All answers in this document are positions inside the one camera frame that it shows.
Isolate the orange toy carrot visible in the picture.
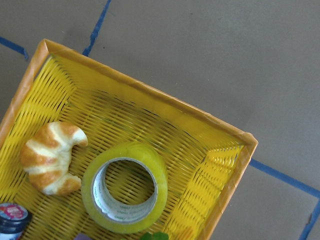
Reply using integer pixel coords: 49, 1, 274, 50
140, 231, 169, 240

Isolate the yellow-green packing tape roll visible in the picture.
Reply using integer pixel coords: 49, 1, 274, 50
81, 142, 168, 234

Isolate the toy croissant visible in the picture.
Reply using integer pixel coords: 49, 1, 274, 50
20, 121, 88, 196

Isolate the small dark bottle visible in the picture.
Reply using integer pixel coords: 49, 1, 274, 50
0, 202, 33, 240

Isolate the yellow woven plastic basket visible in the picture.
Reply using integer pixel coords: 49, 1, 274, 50
0, 39, 258, 240

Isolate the purple foam block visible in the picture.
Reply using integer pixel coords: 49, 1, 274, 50
73, 233, 92, 240

